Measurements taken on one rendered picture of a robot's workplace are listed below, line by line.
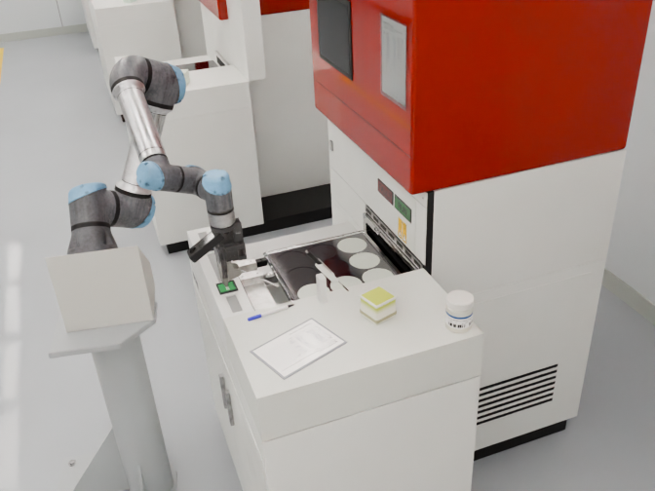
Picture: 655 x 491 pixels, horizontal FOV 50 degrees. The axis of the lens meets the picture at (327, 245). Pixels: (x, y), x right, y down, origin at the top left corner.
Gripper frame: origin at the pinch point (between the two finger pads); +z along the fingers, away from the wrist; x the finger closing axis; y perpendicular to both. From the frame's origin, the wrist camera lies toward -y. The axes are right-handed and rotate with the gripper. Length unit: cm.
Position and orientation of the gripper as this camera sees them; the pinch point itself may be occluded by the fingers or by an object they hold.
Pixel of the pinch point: (223, 283)
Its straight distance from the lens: 211.2
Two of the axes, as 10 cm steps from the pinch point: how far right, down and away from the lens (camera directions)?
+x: -3.5, -4.7, 8.1
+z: 0.4, 8.6, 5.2
